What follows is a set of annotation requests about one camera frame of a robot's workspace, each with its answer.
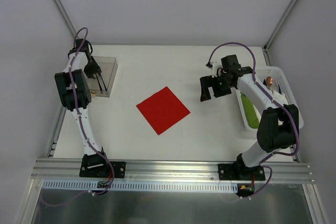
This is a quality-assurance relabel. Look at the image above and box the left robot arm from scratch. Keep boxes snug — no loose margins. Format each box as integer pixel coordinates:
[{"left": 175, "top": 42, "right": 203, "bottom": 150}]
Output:
[{"left": 55, "top": 39, "right": 110, "bottom": 177}]

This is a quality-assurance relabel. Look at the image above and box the white plastic basket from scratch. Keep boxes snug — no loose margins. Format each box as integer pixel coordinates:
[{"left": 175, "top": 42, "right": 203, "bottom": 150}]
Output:
[{"left": 235, "top": 66, "right": 298, "bottom": 132}]

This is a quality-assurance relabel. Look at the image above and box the aluminium front rail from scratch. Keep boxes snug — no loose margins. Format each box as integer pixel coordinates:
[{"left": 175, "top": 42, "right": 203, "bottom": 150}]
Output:
[{"left": 31, "top": 158, "right": 316, "bottom": 184}]

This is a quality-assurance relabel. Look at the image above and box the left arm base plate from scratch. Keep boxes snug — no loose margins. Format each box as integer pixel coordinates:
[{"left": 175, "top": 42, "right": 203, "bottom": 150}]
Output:
[{"left": 79, "top": 160, "right": 126, "bottom": 178}]

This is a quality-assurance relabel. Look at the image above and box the red paper napkin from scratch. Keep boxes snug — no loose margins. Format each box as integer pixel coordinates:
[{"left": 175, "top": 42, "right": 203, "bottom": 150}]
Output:
[{"left": 136, "top": 87, "right": 190, "bottom": 135}]

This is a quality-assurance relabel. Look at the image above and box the left green napkin roll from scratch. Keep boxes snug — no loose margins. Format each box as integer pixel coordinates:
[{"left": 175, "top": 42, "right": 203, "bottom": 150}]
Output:
[{"left": 240, "top": 93, "right": 261, "bottom": 130}]

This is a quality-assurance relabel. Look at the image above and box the iridescent purple spoon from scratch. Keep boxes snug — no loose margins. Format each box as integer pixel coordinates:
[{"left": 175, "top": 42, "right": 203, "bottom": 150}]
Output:
[{"left": 96, "top": 75, "right": 102, "bottom": 91}]

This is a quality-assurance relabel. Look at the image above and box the white slotted cable duct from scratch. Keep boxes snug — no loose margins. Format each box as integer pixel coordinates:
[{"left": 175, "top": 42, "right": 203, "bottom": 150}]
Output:
[{"left": 42, "top": 179, "right": 238, "bottom": 194}]

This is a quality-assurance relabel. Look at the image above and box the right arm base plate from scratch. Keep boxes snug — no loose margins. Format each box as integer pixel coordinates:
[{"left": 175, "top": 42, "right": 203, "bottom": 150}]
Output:
[{"left": 217, "top": 163, "right": 266, "bottom": 181}]

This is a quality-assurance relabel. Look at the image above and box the copper spoon in basket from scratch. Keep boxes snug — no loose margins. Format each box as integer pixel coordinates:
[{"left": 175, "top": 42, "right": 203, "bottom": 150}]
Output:
[{"left": 265, "top": 77, "right": 273, "bottom": 89}]

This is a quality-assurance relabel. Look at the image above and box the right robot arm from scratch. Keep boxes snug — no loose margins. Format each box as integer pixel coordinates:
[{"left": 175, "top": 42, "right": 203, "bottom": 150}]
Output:
[{"left": 200, "top": 55, "right": 300, "bottom": 180}]

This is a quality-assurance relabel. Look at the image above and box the clear plastic box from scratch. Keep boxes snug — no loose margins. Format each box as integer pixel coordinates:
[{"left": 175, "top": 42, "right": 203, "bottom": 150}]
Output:
[{"left": 87, "top": 56, "right": 118, "bottom": 98}]

